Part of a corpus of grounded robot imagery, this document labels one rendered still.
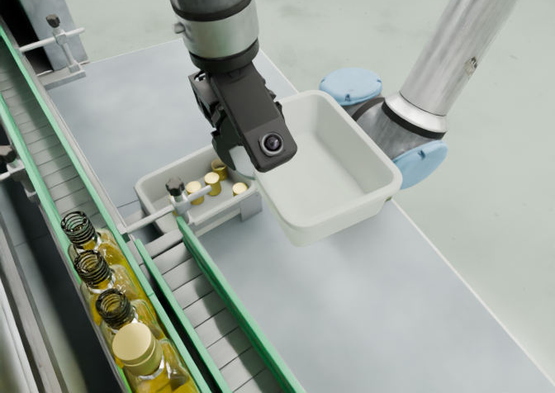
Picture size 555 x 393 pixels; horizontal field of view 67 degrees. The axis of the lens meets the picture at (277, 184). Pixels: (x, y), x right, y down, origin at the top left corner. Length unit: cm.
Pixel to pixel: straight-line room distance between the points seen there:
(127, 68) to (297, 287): 90
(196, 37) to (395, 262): 67
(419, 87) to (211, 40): 40
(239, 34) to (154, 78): 98
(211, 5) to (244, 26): 4
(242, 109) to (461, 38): 37
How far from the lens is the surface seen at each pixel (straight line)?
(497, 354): 91
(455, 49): 69
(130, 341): 42
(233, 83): 44
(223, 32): 40
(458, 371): 88
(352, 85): 80
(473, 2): 69
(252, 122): 42
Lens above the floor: 154
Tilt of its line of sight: 51 degrees down
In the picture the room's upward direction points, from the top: straight up
